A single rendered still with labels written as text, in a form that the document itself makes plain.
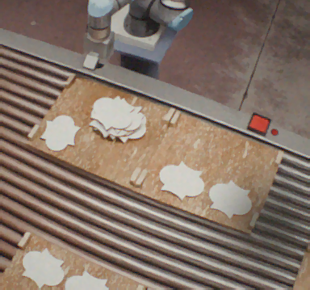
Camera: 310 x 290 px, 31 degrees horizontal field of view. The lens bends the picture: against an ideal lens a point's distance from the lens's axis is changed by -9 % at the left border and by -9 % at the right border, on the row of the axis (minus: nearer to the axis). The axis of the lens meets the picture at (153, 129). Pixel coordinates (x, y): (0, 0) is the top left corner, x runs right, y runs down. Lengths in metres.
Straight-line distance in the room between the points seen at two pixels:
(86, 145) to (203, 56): 1.77
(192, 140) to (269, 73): 1.68
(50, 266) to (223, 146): 0.73
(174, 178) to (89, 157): 0.29
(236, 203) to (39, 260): 0.66
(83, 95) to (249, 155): 0.62
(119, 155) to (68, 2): 2.23
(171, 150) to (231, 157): 0.20
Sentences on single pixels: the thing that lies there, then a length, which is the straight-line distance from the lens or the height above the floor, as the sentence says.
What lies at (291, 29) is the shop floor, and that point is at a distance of 3.98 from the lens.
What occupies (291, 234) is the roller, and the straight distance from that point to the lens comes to 1.87.
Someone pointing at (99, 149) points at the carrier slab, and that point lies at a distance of 1.96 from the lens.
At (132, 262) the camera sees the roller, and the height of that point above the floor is 0.92.
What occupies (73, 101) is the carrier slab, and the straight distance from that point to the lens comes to 2.10.
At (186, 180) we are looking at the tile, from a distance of 1.89.
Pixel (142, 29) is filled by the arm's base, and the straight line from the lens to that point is 2.34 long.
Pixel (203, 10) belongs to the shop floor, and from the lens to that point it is 3.97.
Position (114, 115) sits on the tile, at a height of 1.00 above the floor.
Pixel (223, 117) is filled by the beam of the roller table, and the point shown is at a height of 0.91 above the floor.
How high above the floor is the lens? 2.52
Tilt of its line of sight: 52 degrees down
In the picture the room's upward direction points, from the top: 3 degrees clockwise
